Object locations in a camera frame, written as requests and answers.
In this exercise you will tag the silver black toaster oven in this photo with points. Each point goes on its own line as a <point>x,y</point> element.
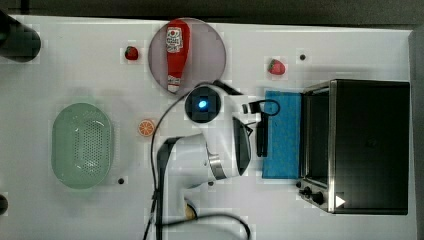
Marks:
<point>345,143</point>

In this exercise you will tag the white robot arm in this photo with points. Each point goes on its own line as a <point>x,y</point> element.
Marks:
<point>219,151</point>

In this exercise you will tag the red toy strawberry near oven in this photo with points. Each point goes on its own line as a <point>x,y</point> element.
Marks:
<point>276,67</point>

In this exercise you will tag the grey round plate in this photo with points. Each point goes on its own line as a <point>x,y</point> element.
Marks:
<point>206,60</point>

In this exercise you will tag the orange slice toy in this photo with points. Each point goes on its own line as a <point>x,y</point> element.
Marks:
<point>146,127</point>

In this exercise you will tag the red ketchup bottle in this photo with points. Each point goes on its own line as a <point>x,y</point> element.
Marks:
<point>178,35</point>

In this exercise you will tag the green perforated colander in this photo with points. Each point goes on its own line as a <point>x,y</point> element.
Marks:
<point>82,140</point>

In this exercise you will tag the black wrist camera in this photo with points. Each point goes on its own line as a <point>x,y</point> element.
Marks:
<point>262,136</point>

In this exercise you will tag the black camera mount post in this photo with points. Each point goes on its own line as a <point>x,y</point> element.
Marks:
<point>18,42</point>

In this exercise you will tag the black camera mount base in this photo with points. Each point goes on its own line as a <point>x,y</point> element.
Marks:
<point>3,204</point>

